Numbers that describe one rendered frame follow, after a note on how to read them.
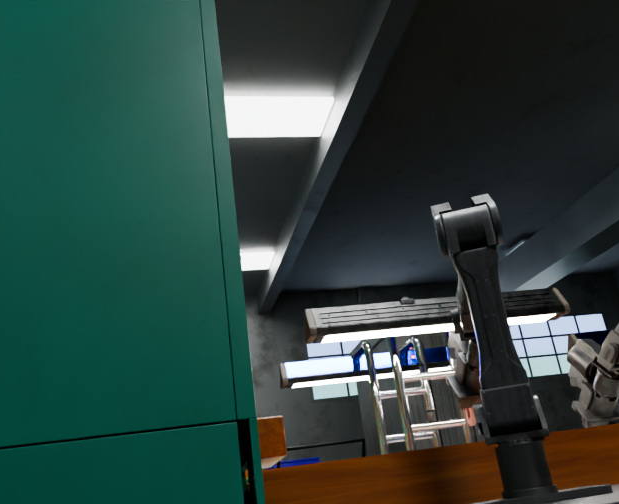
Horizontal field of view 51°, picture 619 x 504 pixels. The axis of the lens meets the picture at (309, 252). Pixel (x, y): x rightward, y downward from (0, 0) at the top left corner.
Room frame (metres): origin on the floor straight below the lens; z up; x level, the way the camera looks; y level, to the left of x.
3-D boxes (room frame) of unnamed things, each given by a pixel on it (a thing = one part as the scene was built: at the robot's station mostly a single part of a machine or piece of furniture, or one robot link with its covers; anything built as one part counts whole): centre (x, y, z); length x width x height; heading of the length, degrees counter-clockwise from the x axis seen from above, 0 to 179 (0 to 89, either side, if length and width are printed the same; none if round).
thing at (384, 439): (1.94, -0.19, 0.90); 0.20 x 0.19 x 0.45; 101
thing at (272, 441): (1.32, 0.15, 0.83); 0.30 x 0.06 x 0.07; 11
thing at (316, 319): (1.47, -0.27, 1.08); 0.62 x 0.08 x 0.07; 101
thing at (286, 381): (2.02, -0.17, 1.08); 0.62 x 0.08 x 0.07; 101
